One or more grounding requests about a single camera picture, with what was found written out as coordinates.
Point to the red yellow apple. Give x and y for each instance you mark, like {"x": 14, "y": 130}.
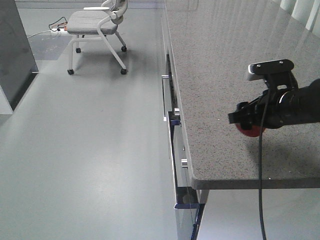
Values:
{"x": 255, "y": 131}

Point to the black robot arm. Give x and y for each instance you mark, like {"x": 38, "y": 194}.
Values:
{"x": 306, "y": 103}

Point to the white power strip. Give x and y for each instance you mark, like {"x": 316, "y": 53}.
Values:
{"x": 59, "y": 30}

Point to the steel drawer handle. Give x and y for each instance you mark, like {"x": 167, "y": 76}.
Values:
{"x": 182, "y": 173}
{"x": 166, "y": 96}

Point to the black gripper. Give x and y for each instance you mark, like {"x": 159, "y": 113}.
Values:
{"x": 266, "y": 111}

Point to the upper steel drawer handle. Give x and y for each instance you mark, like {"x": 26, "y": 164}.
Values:
{"x": 166, "y": 96}

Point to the lower steel drawer handle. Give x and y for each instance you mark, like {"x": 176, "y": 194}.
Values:
{"x": 182, "y": 173}

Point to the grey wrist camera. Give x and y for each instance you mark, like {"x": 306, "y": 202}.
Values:
{"x": 277, "y": 74}

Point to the grey white office chair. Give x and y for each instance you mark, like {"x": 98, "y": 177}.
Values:
{"x": 94, "y": 24}

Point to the dark grey fridge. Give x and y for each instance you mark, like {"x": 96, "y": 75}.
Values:
{"x": 18, "y": 67}

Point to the grey speckled kitchen counter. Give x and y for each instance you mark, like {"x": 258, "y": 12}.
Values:
{"x": 212, "y": 42}

